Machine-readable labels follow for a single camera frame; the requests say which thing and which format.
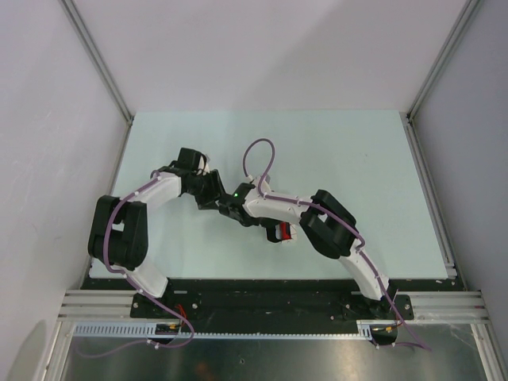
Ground red sunglasses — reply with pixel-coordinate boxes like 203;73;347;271
279;222;291;241

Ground white geometric glasses case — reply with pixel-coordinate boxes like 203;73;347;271
265;221;297;244

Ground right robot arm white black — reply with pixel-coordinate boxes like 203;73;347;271
217;181;395;318

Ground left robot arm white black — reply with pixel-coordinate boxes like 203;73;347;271
87;148;225;318

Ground aluminium front crossbar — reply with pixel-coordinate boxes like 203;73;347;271
59;290;490;324

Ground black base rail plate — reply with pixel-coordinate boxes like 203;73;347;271
81;278;465;334

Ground grey slotted cable duct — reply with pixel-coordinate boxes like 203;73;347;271
74;321;398;341

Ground left aluminium frame post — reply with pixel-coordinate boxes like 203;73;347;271
59;0;134;125

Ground aluminium frame post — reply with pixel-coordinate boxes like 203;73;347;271
407;0;487;118
59;0;134;125

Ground right aluminium frame post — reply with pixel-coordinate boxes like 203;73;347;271
407;0;487;118

